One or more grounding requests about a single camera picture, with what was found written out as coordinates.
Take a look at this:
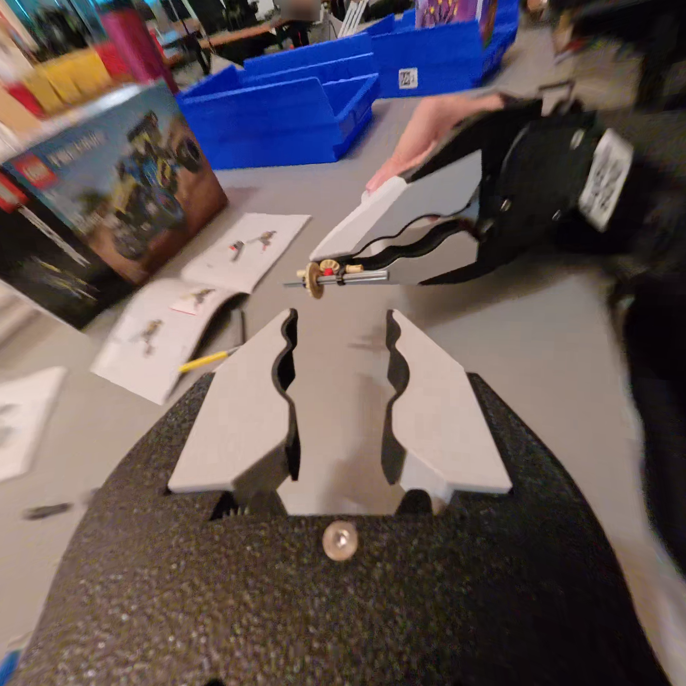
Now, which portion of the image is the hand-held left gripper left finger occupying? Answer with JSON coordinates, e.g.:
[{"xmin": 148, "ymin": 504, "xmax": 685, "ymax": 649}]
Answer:
[{"xmin": 168, "ymin": 308, "xmax": 301, "ymax": 496}]

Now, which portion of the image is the tan gear red axle assembly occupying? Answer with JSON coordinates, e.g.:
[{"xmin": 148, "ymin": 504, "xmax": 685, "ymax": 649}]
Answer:
[{"xmin": 283, "ymin": 259, "xmax": 390, "ymax": 301}]

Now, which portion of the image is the person's right hand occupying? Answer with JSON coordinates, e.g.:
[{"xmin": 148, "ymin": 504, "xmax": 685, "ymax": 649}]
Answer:
[{"xmin": 367, "ymin": 94, "xmax": 507, "ymax": 194}]

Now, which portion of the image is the pink bottle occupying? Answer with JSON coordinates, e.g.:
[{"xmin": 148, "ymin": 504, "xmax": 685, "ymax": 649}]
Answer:
[{"xmin": 101, "ymin": 10, "xmax": 179, "ymax": 94}]

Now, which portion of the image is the open instruction booklet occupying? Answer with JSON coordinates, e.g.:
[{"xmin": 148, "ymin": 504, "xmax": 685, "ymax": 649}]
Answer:
[{"xmin": 90, "ymin": 213, "xmax": 313, "ymax": 406}]

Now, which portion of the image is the grey beam yellow axle assembly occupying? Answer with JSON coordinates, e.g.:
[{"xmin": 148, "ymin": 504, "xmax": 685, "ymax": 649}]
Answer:
[{"xmin": 178, "ymin": 308, "xmax": 248, "ymax": 374}]

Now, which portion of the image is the purple toy box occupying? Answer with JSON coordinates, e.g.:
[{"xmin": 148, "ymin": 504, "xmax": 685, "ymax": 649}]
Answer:
[{"xmin": 415, "ymin": 0, "xmax": 499, "ymax": 46}]

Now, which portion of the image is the yellow plastic bin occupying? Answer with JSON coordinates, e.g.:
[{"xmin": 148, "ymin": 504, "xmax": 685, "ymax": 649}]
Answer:
[{"xmin": 21, "ymin": 49, "xmax": 114, "ymax": 116}]

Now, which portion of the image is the lego set box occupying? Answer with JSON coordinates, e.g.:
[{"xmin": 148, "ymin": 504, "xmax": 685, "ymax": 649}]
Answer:
[{"xmin": 0, "ymin": 80, "xmax": 229, "ymax": 331}]

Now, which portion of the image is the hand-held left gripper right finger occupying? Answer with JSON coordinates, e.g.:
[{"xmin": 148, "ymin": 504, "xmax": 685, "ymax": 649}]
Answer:
[{"xmin": 381, "ymin": 309, "xmax": 513, "ymax": 516}]

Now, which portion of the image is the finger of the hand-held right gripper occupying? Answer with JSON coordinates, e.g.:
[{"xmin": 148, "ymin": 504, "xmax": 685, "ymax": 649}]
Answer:
[
  {"xmin": 347, "ymin": 220, "xmax": 481, "ymax": 286},
  {"xmin": 310, "ymin": 149, "xmax": 484, "ymax": 263}
]

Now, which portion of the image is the small car cover booklet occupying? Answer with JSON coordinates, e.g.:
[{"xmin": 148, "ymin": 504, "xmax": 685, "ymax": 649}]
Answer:
[{"xmin": 0, "ymin": 366, "xmax": 69, "ymax": 483}]

